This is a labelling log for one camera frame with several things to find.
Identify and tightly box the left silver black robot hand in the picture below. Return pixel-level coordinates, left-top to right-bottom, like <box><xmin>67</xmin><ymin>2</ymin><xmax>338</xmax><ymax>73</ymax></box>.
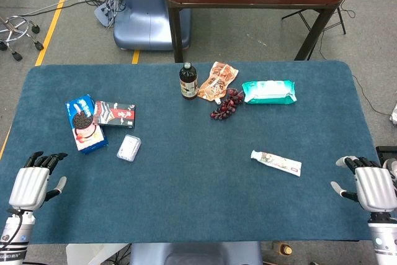
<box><xmin>8</xmin><ymin>151</ymin><xmax>68</xmax><ymax>212</ymax></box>

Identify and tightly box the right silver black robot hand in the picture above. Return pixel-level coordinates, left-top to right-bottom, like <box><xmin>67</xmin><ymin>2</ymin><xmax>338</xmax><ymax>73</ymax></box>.
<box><xmin>330</xmin><ymin>155</ymin><xmax>397</xmax><ymax>213</ymax></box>

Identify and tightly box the white floral toothpaste tube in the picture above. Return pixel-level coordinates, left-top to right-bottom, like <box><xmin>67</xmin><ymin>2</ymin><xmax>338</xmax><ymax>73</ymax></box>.
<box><xmin>250</xmin><ymin>150</ymin><xmax>302</xmax><ymax>177</ymax></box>

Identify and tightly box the blue cookie box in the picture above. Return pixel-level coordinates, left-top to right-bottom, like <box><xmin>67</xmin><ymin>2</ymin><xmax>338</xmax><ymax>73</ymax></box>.
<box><xmin>65</xmin><ymin>94</ymin><xmax>109</xmax><ymax>155</ymax></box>

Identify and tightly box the white base panel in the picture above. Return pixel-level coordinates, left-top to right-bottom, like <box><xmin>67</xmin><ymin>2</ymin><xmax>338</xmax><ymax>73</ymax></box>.
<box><xmin>65</xmin><ymin>243</ymin><xmax>128</xmax><ymax>265</ymax></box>

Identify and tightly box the clear plastic small box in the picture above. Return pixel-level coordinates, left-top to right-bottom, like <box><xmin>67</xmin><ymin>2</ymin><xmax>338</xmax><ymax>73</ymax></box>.
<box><xmin>116</xmin><ymin>134</ymin><xmax>142</xmax><ymax>163</ymax></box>

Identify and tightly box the black red flat box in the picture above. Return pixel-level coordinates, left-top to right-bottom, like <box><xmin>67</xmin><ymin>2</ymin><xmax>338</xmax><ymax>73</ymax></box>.
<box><xmin>92</xmin><ymin>101</ymin><xmax>136</xmax><ymax>129</ymax></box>

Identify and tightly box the green wet wipes pack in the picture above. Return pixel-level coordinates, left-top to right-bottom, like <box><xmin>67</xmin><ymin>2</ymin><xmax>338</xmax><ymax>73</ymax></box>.
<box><xmin>241</xmin><ymin>79</ymin><xmax>298</xmax><ymax>105</ymax></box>

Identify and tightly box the blue felt table mat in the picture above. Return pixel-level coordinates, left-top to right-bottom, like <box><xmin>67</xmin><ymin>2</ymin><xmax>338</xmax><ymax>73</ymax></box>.
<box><xmin>0</xmin><ymin>60</ymin><xmax>383</xmax><ymax>245</ymax></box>

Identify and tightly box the rolling stool base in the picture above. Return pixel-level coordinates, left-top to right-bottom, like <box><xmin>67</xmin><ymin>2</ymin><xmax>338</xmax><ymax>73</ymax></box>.
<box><xmin>0</xmin><ymin>16</ymin><xmax>45</xmax><ymax>61</ymax></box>

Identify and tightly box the black tripod stand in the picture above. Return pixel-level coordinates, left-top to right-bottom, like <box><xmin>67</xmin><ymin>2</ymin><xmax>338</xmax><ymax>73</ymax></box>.
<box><xmin>281</xmin><ymin>7</ymin><xmax>347</xmax><ymax>35</ymax></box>

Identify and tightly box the red grape bunch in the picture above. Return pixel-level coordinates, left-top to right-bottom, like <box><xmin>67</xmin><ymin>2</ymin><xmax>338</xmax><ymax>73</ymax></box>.
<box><xmin>210</xmin><ymin>88</ymin><xmax>245</xmax><ymax>122</ymax></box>

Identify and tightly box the blue grey robot torso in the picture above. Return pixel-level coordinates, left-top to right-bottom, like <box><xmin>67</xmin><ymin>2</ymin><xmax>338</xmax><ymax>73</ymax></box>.
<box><xmin>129</xmin><ymin>241</ymin><xmax>264</xmax><ymax>265</ymax></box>

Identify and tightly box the grey power strip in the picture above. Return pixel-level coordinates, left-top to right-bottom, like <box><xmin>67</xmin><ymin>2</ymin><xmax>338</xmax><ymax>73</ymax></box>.
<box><xmin>94</xmin><ymin>0</ymin><xmax>127</xmax><ymax>29</ymax></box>

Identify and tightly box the orange snack pouch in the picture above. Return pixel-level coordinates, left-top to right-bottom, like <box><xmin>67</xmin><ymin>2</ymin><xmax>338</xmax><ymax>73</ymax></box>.
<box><xmin>197</xmin><ymin>61</ymin><xmax>239</xmax><ymax>105</ymax></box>

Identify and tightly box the dark tea bottle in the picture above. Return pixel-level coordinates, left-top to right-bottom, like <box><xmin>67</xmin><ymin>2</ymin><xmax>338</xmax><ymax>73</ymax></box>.
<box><xmin>179</xmin><ymin>61</ymin><xmax>199</xmax><ymax>101</ymax></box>

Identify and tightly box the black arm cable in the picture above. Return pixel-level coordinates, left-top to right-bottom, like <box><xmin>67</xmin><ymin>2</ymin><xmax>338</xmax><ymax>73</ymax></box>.
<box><xmin>0</xmin><ymin>208</ymin><xmax>25</xmax><ymax>252</ymax></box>

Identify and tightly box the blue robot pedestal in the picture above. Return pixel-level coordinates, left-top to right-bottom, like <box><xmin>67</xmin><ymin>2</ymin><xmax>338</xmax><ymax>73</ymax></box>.
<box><xmin>113</xmin><ymin>0</ymin><xmax>192</xmax><ymax>52</ymax></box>

